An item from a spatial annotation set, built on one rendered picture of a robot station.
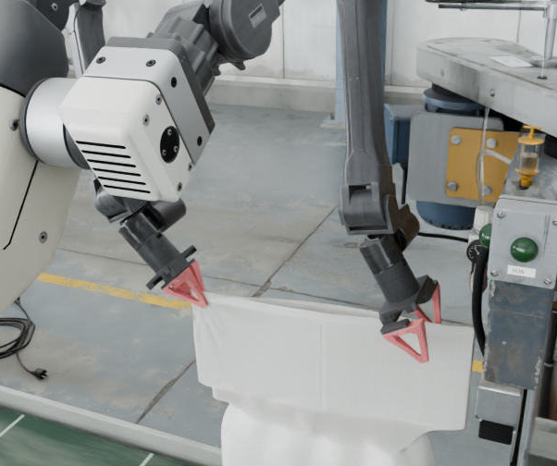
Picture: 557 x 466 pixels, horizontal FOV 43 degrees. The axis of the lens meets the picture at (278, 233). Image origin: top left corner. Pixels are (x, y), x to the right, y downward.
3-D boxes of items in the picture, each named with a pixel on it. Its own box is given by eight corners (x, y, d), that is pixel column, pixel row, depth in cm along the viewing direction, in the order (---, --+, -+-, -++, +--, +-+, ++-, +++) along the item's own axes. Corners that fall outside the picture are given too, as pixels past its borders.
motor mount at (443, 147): (404, 202, 129) (409, 114, 122) (413, 190, 134) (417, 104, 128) (571, 223, 118) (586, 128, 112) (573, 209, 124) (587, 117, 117)
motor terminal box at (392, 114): (387, 178, 129) (389, 116, 124) (378, 161, 139) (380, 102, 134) (433, 177, 130) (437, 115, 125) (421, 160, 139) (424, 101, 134)
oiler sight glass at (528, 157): (514, 172, 84) (518, 143, 82) (517, 165, 86) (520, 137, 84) (537, 174, 83) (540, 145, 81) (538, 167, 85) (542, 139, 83)
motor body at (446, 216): (406, 228, 135) (413, 99, 125) (424, 201, 148) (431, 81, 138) (488, 239, 130) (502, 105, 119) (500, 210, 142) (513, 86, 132)
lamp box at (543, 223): (486, 278, 83) (493, 207, 79) (491, 263, 86) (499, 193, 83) (554, 289, 80) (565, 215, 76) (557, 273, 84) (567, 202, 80)
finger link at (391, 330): (451, 340, 113) (424, 290, 111) (441, 364, 107) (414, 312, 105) (413, 350, 116) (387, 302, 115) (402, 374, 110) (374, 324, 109)
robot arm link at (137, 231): (110, 231, 127) (120, 217, 123) (136, 213, 132) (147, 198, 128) (136, 260, 128) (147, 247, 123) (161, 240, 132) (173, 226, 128)
